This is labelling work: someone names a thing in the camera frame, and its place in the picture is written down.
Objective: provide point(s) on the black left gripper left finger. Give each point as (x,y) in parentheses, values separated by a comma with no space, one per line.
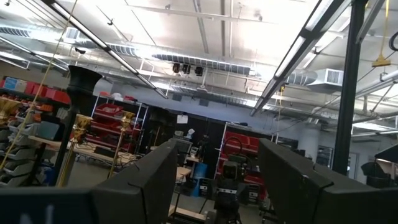
(136,196)

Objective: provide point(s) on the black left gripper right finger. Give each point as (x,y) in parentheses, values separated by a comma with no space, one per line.
(304,196)

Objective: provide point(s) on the black candle stick holder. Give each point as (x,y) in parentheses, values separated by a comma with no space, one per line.
(81,81)

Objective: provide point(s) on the blue barrel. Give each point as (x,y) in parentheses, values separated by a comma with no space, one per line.
(199,177)

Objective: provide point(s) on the red storage bins rack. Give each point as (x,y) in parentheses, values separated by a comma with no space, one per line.
(245,146)

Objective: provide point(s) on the white ceiling air unit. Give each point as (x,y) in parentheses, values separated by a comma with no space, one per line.
(326,80)

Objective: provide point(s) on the shelf with grey bins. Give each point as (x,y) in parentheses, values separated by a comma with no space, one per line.
(25,130)

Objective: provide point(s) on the long ceiling light bar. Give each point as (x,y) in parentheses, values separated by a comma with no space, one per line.
(105,49)
(289,59)

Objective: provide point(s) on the black camera on stand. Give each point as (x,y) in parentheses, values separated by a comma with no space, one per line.
(230,180)

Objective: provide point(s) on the black vertical frame post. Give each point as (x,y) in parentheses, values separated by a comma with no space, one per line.
(349,93)

